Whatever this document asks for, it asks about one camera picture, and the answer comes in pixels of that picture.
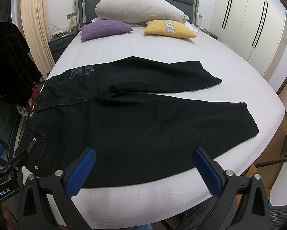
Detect black denim pants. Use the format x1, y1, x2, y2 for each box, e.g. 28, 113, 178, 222
18, 57, 259, 188

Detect black mesh chair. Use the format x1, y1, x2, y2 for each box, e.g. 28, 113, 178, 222
255, 156, 287, 229

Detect black hanging clothes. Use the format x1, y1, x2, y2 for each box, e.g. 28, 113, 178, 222
0, 21, 43, 107

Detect white bed mattress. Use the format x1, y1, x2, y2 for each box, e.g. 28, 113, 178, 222
20, 25, 285, 229

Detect dark bedside table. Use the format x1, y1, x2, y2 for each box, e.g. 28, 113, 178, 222
48, 30, 79, 62

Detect beige curtain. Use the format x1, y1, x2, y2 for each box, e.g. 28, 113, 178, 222
20, 0, 55, 79

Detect purple cushion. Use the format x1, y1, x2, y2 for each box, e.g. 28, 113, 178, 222
81, 20, 133, 41

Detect cream wardrobe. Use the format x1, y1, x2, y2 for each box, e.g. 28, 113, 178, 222
209, 0, 287, 81

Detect yellow patterned cushion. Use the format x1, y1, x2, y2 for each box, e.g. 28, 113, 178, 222
144, 20, 197, 39

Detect large beige pillow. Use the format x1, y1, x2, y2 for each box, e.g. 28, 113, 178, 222
95, 0, 189, 24

